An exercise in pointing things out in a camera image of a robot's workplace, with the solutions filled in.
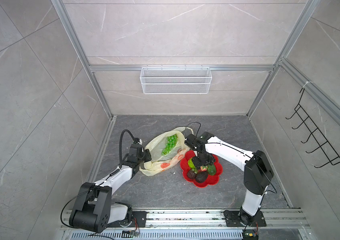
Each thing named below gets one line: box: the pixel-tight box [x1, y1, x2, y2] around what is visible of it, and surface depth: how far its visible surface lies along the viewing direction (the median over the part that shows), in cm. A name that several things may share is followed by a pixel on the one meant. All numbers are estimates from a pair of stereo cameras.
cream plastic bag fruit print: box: [139, 127, 194, 176], surface depth 95 cm
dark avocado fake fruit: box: [195, 170, 209, 184], surface depth 85 cm
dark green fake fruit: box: [207, 164, 216, 176], surface depth 87 cm
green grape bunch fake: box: [161, 134, 178, 156], surface depth 102 cm
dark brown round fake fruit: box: [187, 170, 197, 180], surface depth 85 cm
